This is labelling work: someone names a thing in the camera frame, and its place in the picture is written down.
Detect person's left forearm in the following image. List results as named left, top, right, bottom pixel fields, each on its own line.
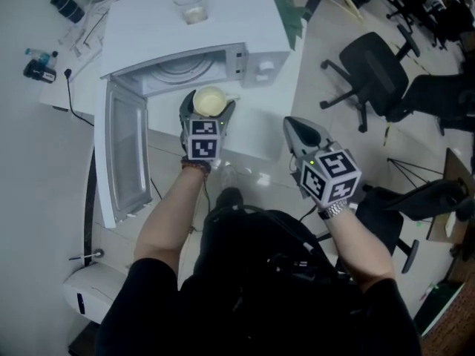
left=133, top=163, right=211, bottom=274

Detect white power strip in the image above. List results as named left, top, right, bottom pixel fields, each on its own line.
left=68, top=44, right=103, bottom=79

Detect brown bead bracelet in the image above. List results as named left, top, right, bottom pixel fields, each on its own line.
left=180, top=156, right=212, bottom=174

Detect tall black bottle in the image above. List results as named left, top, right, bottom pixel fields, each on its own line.
left=50, top=0, right=86, bottom=24

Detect person's right forearm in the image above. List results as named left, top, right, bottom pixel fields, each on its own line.
left=326, top=208, right=396, bottom=294

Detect black floor box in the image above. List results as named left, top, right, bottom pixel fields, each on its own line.
left=68, top=319, right=103, bottom=356

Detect clear plastic water bottle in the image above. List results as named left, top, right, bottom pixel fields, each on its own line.
left=24, top=47, right=55, bottom=68

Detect brown wooden table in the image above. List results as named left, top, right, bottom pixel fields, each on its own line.
left=426, top=147, right=475, bottom=243

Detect silver wristwatch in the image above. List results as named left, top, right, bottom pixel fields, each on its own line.
left=318, top=198, right=350, bottom=220

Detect black flask with label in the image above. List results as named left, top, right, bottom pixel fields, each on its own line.
left=22, top=58, right=57, bottom=85

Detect green potted plant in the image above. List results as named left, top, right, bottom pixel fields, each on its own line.
left=269, top=0, right=309, bottom=50

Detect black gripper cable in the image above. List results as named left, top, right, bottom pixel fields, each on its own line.
left=202, top=171, right=213, bottom=214
left=298, top=205, right=320, bottom=224

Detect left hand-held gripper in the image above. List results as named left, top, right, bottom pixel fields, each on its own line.
left=179, top=89, right=238, bottom=162

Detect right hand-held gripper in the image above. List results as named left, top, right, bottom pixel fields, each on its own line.
left=284, top=116, right=363, bottom=208

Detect tangle of white cables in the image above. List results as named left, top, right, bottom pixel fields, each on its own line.
left=57, top=0, right=123, bottom=57

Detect white round air purifier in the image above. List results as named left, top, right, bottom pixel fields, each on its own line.
left=62, top=263, right=131, bottom=325

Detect person's black clothing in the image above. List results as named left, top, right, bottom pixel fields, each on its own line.
left=96, top=187, right=422, bottom=356

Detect white microwave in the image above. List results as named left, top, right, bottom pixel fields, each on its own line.
left=92, top=0, right=292, bottom=229

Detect black power cable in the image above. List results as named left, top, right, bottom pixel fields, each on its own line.
left=63, top=67, right=163, bottom=200

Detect black office chair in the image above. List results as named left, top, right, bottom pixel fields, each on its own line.
left=376, top=0, right=452, bottom=59
left=354, top=178, right=475, bottom=274
left=319, top=23, right=475, bottom=134

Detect black tripod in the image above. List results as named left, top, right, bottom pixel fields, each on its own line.
left=387, top=156, right=446, bottom=185

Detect clear glass cup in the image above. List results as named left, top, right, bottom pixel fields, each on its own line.
left=172, top=0, right=211, bottom=26

